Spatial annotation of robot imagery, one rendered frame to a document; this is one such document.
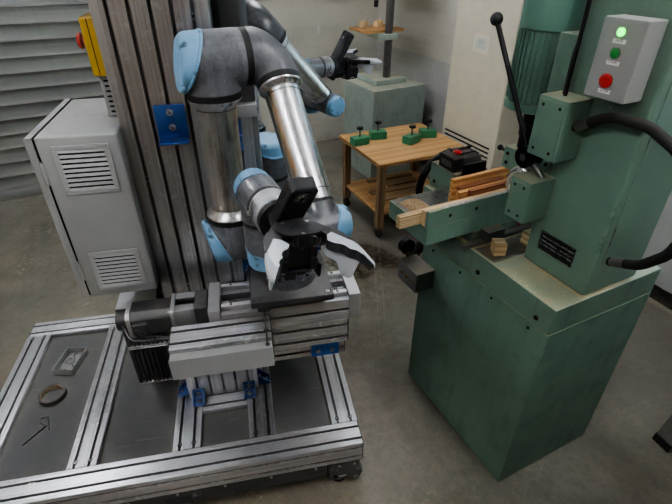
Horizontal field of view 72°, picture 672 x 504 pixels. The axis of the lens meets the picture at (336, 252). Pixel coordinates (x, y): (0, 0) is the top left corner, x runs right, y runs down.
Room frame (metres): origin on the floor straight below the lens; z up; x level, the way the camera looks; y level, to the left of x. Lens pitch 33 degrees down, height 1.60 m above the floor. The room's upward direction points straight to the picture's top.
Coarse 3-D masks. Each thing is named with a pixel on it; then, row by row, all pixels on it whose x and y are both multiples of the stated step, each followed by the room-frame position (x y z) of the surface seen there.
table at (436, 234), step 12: (432, 192) 1.43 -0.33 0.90; (444, 192) 1.43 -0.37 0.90; (396, 204) 1.35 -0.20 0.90; (432, 204) 1.34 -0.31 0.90; (480, 216) 1.28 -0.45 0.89; (492, 216) 1.30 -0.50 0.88; (504, 216) 1.33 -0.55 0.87; (408, 228) 1.27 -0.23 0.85; (420, 228) 1.22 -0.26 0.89; (432, 228) 1.20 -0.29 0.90; (444, 228) 1.22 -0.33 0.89; (456, 228) 1.24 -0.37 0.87; (468, 228) 1.26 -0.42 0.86; (480, 228) 1.28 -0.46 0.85; (420, 240) 1.21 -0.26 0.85; (432, 240) 1.20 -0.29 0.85
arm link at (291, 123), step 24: (264, 48) 1.01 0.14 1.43; (264, 72) 1.00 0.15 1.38; (288, 72) 1.00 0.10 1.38; (264, 96) 1.00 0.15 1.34; (288, 96) 0.97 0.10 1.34; (288, 120) 0.94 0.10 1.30; (288, 144) 0.91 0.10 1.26; (312, 144) 0.92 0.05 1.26; (288, 168) 0.89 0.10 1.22; (312, 168) 0.88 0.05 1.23; (312, 216) 0.81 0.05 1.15; (336, 216) 0.82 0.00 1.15
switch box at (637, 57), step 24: (624, 24) 1.04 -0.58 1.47; (648, 24) 0.99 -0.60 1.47; (600, 48) 1.07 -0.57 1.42; (624, 48) 1.02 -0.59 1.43; (648, 48) 1.00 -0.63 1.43; (600, 72) 1.05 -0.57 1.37; (624, 72) 1.01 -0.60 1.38; (648, 72) 1.01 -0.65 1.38; (600, 96) 1.04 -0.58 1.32; (624, 96) 0.99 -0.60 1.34
